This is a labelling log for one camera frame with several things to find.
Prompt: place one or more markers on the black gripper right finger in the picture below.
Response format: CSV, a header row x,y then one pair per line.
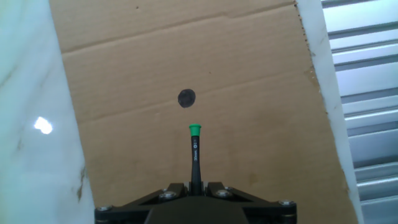
x,y
258,202

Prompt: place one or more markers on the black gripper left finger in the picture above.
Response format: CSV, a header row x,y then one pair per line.
x,y
140,202

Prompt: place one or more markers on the black screwdriver green cap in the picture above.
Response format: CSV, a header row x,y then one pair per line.
x,y
195,158

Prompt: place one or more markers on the black round dot mark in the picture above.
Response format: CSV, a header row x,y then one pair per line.
x,y
186,98

